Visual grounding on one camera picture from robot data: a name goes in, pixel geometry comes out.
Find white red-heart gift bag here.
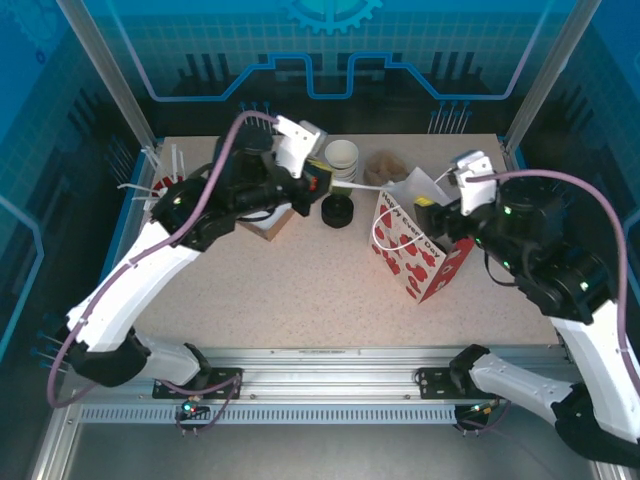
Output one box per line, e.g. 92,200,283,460
330,166,476,305

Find brown cup sleeves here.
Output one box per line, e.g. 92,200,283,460
363,149,407,186

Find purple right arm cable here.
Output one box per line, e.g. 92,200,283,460
453,168,637,437

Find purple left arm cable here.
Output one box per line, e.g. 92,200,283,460
45,109,281,437

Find aluminium frame post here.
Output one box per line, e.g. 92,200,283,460
57,0,162,147
503,0,599,147

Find black cup lid stack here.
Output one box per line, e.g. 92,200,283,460
319,194,357,229

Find green paper cup stack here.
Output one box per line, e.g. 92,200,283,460
323,138,360,184

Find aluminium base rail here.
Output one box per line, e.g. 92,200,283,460
149,344,576,405

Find small LED circuit board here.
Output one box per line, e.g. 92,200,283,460
464,401,501,419
180,399,211,420

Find perforated metal cable duct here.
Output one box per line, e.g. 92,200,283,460
79,404,461,426

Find steel front panel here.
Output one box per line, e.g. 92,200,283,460
29,419,626,480

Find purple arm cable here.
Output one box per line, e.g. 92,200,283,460
45,109,281,437
453,168,637,437

